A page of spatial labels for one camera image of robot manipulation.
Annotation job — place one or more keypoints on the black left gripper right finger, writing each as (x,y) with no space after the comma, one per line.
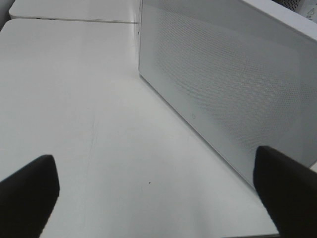
(288,191)

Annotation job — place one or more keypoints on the white microwave oven body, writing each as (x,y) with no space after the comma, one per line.
(285,10)

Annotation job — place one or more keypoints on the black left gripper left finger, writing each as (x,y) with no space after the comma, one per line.
(28,197)

